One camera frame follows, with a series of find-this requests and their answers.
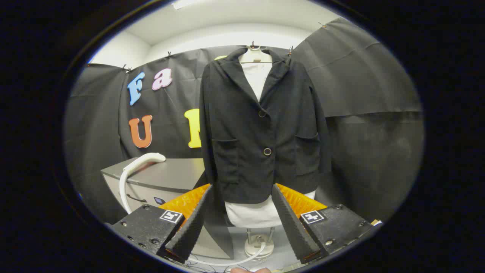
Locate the black jacket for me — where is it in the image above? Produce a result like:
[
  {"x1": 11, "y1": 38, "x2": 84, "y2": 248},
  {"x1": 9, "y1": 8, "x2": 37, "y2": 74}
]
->
[{"x1": 199, "y1": 47, "x2": 332, "y2": 205}]

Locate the white garment steamer with hose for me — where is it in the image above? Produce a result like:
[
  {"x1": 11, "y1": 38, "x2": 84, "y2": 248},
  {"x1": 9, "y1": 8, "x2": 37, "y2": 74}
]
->
[{"x1": 119, "y1": 152, "x2": 266, "y2": 267}]

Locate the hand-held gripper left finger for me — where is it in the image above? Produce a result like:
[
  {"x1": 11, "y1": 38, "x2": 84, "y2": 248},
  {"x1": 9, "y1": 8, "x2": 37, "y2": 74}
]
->
[{"x1": 110, "y1": 184, "x2": 213, "y2": 264}]

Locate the white clothes stand base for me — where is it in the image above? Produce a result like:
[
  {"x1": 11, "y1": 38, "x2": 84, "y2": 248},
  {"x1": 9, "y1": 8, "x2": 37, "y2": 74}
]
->
[{"x1": 244, "y1": 227, "x2": 275, "y2": 258}]

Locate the black backdrop cloth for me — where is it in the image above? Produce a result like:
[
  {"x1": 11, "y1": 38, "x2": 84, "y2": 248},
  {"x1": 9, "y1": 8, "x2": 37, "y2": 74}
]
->
[{"x1": 64, "y1": 17, "x2": 425, "y2": 224}]

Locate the grey cabinet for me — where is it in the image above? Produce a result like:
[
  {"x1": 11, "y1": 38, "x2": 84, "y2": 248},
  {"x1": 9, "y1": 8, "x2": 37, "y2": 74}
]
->
[{"x1": 101, "y1": 157, "x2": 235, "y2": 260}]

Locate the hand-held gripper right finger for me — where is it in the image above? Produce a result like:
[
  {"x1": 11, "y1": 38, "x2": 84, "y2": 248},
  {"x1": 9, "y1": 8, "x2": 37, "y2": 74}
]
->
[{"x1": 271, "y1": 183, "x2": 375, "y2": 265}]

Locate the white clothes hanger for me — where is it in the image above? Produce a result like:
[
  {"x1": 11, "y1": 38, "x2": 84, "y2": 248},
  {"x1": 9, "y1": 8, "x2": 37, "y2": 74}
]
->
[{"x1": 239, "y1": 41, "x2": 273, "y2": 64}]

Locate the white undershirt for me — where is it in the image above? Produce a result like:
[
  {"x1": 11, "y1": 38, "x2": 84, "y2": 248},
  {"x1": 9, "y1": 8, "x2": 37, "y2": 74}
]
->
[{"x1": 224, "y1": 63, "x2": 316, "y2": 229}]

